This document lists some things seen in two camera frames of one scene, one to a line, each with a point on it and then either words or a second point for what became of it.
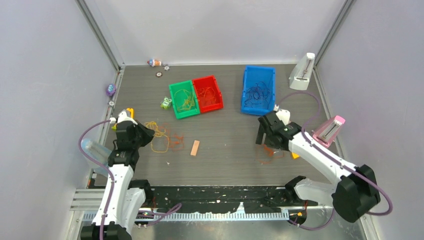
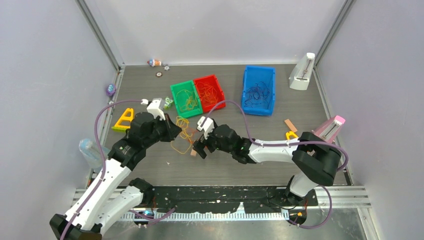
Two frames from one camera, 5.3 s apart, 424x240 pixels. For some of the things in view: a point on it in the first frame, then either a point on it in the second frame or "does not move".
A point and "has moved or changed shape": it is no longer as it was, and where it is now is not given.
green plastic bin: (184, 99) does not move
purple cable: (254, 95) does not move
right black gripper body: (268, 141) -> (212, 143)
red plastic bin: (209, 94) does not move
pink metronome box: (326, 134) does not move
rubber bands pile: (160, 141) has moved or changed shape
